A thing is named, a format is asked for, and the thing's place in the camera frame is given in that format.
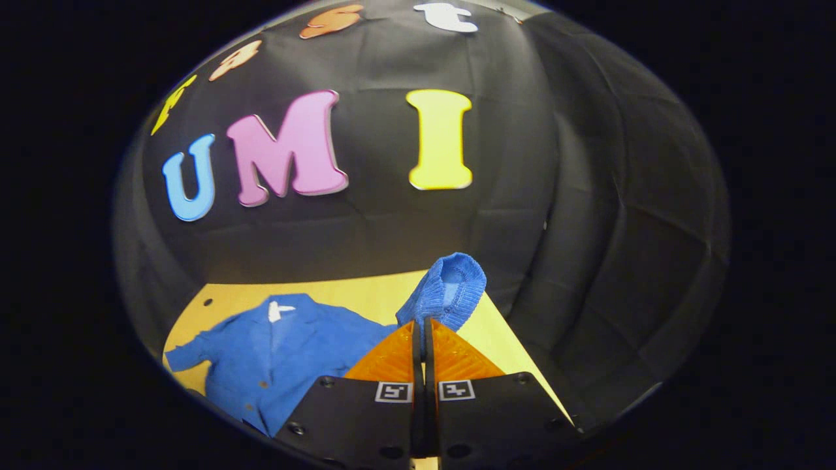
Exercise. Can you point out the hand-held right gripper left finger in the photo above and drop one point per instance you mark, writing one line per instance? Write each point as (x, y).
(366, 424)

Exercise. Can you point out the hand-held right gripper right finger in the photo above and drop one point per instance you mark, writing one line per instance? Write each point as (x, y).
(496, 424)

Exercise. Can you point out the blue button-up garment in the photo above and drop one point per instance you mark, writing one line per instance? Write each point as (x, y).
(294, 352)

